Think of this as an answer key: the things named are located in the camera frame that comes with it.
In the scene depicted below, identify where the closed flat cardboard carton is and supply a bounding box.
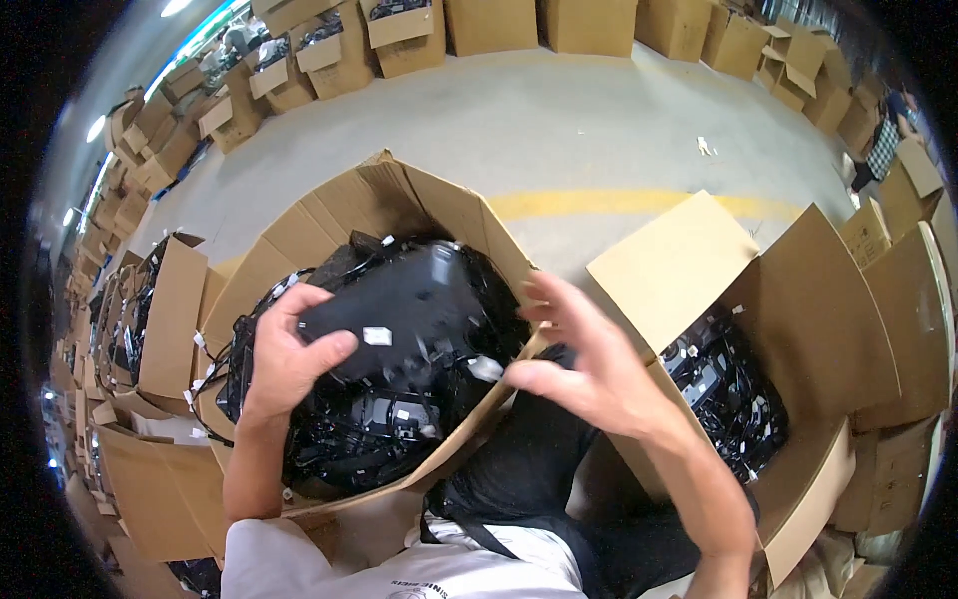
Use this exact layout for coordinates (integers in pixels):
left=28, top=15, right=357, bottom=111
left=91, top=404, right=229, bottom=564

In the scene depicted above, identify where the person's left hand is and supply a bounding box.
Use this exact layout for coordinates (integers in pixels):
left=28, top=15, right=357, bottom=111
left=241, top=283, right=360, bottom=425

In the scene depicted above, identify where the person's body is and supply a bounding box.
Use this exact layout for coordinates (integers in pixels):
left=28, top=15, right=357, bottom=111
left=220, top=512, right=589, bottom=599

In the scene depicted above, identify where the black plastic housing part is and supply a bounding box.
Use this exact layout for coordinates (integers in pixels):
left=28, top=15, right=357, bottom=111
left=295, top=241, right=489, bottom=384

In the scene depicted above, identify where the stack of printed cardboard cartons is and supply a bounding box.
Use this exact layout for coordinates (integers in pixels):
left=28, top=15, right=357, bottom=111
left=831, top=138, right=958, bottom=559

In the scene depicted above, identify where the person's right hand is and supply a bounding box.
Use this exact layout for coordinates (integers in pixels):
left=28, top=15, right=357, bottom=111
left=503, top=271, right=669, bottom=444

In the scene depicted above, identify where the row of open cardboard cartons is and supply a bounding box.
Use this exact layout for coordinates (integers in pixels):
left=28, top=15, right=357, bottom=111
left=248, top=0, right=884, bottom=151

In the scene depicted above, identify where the pile of black wired parts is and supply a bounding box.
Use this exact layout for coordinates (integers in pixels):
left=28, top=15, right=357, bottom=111
left=213, top=231, right=536, bottom=497
left=659, top=305, right=791, bottom=485

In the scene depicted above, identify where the tall open cardboard box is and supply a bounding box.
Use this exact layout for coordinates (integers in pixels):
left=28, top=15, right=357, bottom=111
left=90, top=231, right=212, bottom=409

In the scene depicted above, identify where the large open cardboard box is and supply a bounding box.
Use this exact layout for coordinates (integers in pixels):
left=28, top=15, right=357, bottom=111
left=586, top=189, right=903, bottom=593
left=196, top=148, right=556, bottom=519

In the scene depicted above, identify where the heap of stacked cardboard cartons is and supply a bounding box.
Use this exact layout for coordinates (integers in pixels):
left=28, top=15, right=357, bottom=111
left=45, top=58, right=274, bottom=525

